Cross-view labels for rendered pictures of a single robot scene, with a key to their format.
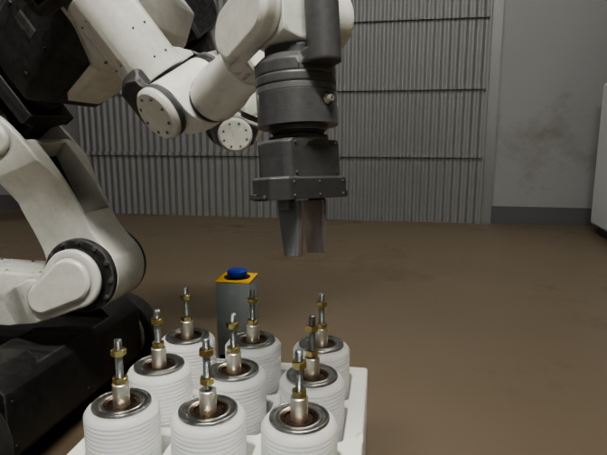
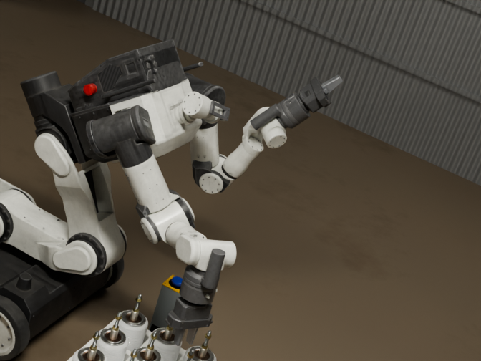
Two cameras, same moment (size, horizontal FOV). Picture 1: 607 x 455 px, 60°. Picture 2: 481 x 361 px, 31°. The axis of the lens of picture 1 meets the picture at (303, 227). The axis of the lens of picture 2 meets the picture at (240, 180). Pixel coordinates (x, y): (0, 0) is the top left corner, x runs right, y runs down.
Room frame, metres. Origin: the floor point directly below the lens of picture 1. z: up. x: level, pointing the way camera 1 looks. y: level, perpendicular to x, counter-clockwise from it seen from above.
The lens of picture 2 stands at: (-1.23, -0.24, 1.84)
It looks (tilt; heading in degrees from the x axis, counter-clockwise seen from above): 26 degrees down; 7
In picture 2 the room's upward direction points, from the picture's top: 18 degrees clockwise
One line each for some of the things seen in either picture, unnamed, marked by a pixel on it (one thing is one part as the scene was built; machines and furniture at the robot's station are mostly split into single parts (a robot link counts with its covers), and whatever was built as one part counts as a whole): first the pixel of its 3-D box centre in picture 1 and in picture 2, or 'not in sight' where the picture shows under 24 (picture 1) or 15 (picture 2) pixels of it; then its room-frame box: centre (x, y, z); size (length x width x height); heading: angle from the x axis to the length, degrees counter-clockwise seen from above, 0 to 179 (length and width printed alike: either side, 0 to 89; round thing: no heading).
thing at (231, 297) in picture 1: (238, 350); (164, 324); (1.03, 0.14, 0.16); 0.07 x 0.07 x 0.31; 81
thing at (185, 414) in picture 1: (208, 410); not in sight; (0.62, 0.12, 0.25); 0.08 x 0.08 x 0.01
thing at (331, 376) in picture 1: (312, 375); not in sight; (0.72, -0.01, 0.25); 0.08 x 0.08 x 0.01
